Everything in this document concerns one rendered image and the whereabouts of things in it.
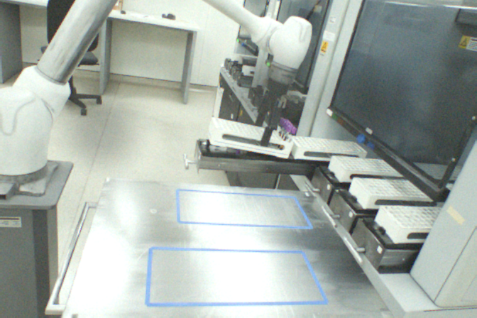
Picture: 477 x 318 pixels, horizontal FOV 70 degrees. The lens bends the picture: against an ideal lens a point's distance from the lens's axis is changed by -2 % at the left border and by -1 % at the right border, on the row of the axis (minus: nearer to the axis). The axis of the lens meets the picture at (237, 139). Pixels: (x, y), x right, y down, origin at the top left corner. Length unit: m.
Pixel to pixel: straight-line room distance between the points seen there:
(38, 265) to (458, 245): 1.18
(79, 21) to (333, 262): 0.98
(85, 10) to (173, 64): 3.59
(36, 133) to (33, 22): 3.80
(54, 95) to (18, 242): 0.46
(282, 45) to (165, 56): 3.63
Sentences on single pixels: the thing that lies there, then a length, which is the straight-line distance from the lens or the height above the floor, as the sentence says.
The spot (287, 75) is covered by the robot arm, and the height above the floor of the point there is 1.11.
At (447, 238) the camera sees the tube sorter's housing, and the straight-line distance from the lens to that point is 0.98.
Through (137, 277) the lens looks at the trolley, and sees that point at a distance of 0.71.
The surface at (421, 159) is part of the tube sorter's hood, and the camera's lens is 1.01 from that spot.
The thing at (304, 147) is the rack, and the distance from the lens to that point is 1.29.
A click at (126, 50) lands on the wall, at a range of 4.70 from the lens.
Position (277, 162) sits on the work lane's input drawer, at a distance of 1.26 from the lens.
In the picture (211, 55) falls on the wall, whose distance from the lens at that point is 4.74.
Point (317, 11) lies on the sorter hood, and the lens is 1.67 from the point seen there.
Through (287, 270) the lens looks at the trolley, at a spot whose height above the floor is 0.82.
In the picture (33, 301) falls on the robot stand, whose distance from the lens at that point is 1.42.
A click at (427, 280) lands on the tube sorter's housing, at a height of 0.77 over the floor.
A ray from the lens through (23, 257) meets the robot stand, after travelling 1.29.
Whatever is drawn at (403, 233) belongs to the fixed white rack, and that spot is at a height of 0.85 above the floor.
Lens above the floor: 1.33
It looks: 23 degrees down
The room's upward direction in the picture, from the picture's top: 12 degrees clockwise
